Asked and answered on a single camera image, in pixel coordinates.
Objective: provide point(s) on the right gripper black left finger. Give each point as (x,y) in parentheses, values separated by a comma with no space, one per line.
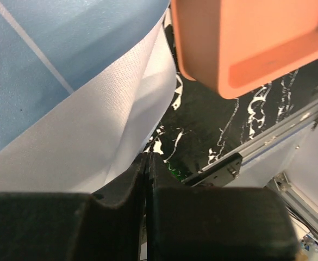
(105,225)

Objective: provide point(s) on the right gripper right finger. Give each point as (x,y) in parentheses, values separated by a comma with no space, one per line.
(211,223)

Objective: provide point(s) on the blue checked tablecloth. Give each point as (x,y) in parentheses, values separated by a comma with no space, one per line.
(83,85)

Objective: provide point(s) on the orange plastic tray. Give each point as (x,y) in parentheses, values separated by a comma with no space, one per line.
(233,47)

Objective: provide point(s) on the aluminium frame rail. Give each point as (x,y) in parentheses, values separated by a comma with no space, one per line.
(264,162)

